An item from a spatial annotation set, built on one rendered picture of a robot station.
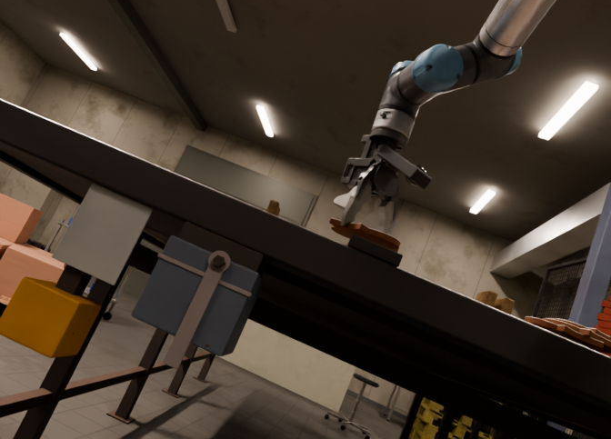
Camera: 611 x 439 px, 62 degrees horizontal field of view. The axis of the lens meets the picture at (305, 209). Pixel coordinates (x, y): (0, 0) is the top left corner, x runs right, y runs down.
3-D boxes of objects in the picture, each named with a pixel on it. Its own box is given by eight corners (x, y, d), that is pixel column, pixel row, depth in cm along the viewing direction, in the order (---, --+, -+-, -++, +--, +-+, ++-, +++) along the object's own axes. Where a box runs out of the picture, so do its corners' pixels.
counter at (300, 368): (339, 413, 639) (360, 358, 654) (191, 344, 674) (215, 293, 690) (339, 406, 707) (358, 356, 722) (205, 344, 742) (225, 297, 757)
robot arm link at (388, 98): (405, 51, 96) (386, 68, 104) (387, 102, 94) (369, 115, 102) (440, 69, 98) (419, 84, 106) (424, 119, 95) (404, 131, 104)
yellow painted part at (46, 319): (50, 359, 66) (135, 198, 71) (-9, 331, 67) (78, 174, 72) (77, 356, 74) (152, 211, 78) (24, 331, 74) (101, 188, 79)
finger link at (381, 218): (368, 243, 102) (369, 197, 101) (392, 247, 98) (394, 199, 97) (358, 244, 100) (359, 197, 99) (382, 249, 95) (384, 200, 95)
